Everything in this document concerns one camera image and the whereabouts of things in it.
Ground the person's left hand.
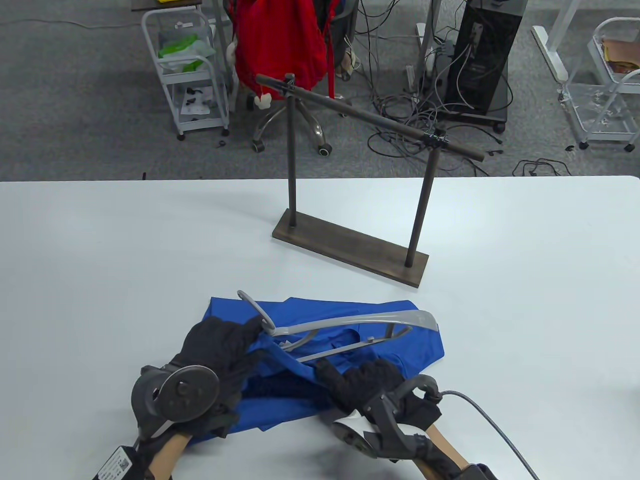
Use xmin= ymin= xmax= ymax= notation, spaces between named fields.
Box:
xmin=170 ymin=316 xmax=266 ymax=442

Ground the person's right hand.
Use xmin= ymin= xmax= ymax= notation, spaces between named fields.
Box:
xmin=315 ymin=357 xmax=444 ymax=435

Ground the blue t-shirt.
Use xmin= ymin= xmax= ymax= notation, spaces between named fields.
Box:
xmin=202 ymin=296 xmax=446 ymax=443

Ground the grey plastic hanger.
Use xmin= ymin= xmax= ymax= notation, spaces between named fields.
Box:
xmin=236 ymin=290 xmax=441 ymax=364

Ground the person's left forearm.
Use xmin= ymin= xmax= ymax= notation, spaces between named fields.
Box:
xmin=145 ymin=432 xmax=195 ymax=480

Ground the person's right forearm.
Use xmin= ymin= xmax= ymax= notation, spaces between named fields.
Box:
xmin=410 ymin=429 xmax=482 ymax=480

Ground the grey left hand controller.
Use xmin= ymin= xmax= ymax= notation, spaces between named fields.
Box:
xmin=131 ymin=364 xmax=221 ymax=442

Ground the dark metal clothes rack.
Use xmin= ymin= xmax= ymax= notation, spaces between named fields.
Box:
xmin=255 ymin=72 xmax=487 ymax=289

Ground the office chair with chrome base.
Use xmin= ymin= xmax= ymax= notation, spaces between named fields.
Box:
xmin=247 ymin=0 xmax=359 ymax=156

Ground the white cart with green bag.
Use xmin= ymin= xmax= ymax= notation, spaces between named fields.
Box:
xmin=141 ymin=9 xmax=231 ymax=141

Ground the green plastic bag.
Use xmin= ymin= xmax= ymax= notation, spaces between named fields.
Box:
xmin=158 ymin=33 xmax=216 ymax=74

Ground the red jacket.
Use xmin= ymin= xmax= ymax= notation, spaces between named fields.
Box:
xmin=227 ymin=0 xmax=337 ymax=108

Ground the black computer tower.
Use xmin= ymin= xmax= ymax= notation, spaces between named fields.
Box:
xmin=444 ymin=0 xmax=529 ymax=134

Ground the grey metal desk leg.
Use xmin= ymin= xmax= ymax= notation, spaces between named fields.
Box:
xmin=416 ymin=0 xmax=444 ymax=97

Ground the white cart with brown item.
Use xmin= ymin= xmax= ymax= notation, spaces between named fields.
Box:
xmin=557 ymin=17 xmax=640 ymax=153

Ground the white desk leg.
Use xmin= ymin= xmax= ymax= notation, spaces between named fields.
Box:
xmin=531 ymin=0 xmax=582 ymax=84

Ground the brown item in cart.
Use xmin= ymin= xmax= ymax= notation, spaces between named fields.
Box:
xmin=601 ymin=39 xmax=640 ymax=74

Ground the grey right wrist cable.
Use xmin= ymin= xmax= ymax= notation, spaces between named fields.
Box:
xmin=440 ymin=390 xmax=542 ymax=480

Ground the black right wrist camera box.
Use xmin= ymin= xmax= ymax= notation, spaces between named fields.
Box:
xmin=464 ymin=462 xmax=502 ymax=480

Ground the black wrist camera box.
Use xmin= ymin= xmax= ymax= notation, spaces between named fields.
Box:
xmin=92 ymin=445 xmax=149 ymax=480
xmin=464 ymin=462 xmax=502 ymax=480

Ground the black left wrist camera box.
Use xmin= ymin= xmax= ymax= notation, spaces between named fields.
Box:
xmin=92 ymin=445 xmax=149 ymax=480

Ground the tangle of floor cables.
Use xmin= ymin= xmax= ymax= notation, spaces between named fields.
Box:
xmin=342 ymin=0 xmax=506 ymax=177

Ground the coiled black floor cable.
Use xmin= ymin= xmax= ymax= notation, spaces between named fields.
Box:
xmin=512 ymin=158 xmax=574 ymax=178

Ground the thin black floor cable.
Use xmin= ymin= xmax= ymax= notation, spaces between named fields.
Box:
xmin=0 ymin=18 xmax=147 ymax=32

